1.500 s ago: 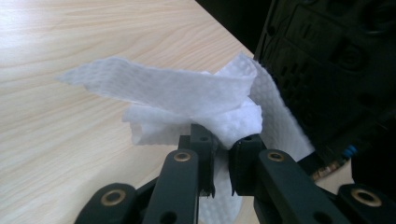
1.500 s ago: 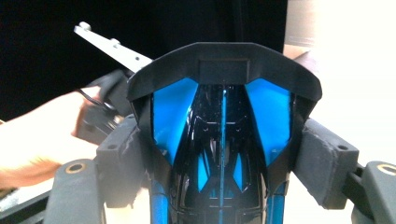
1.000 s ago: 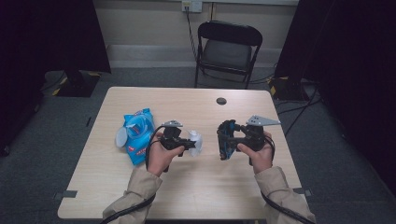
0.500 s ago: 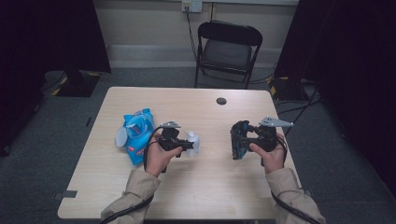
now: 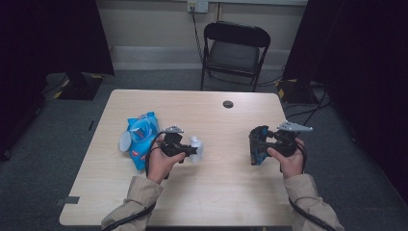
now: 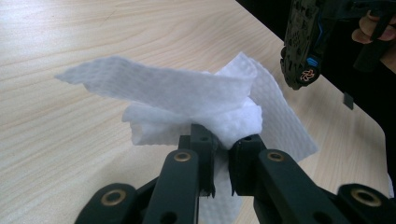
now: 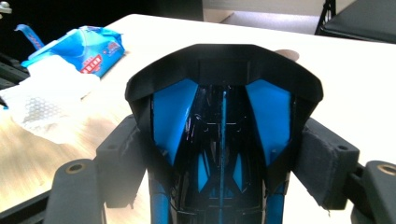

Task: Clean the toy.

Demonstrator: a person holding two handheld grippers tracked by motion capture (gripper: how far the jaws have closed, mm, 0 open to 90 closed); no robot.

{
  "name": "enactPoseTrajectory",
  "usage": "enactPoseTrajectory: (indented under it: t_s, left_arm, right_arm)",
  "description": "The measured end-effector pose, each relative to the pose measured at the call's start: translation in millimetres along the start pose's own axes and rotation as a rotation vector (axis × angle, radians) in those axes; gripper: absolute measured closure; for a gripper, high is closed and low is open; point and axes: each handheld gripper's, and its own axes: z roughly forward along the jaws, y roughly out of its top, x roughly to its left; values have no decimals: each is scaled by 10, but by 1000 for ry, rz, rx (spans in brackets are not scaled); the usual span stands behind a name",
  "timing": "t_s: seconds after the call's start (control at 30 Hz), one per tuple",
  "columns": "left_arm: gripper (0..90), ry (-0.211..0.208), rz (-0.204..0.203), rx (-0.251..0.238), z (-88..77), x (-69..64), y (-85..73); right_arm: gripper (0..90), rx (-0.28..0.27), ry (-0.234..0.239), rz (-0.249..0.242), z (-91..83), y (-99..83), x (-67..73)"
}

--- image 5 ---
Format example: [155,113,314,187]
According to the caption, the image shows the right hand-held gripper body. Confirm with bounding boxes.
[271,120,314,158]

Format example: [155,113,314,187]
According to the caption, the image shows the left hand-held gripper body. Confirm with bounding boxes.
[160,125,186,159]

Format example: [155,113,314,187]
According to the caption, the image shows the white wet wipe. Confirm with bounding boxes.
[189,136,205,165]

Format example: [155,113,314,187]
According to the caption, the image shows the blue wet wipes pack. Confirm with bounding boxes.
[118,111,162,171]

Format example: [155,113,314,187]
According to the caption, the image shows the person's right hand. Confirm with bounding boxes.
[267,138,306,180]

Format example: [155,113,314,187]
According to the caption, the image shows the person's left hand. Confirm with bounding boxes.
[147,134,187,186]

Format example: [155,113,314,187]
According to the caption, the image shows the black stand base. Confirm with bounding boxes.
[55,71,106,101]
[275,78,319,105]

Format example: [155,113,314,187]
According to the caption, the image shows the black folding chair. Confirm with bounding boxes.
[200,20,271,93]

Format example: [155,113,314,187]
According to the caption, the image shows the black curtain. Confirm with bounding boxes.
[283,0,408,201]
[0,0,115,162]

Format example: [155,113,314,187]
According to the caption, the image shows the grey tape strip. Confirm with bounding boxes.
[55,195,81,207]

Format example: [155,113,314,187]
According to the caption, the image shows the black floor cables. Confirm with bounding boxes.
[284,90,333,142]

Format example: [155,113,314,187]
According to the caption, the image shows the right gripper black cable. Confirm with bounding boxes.
[288,141,339,231]

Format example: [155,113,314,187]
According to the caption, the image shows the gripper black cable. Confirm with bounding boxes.
[101,130,166,231]
[288,141,339,231]

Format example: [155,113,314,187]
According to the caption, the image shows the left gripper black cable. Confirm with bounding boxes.
[101,130,166,231]

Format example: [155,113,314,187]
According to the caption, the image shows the black wall cable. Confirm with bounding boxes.
[191,6,206,64]

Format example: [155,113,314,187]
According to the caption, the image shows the white wall socket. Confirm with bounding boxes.
[187,0,210,14]

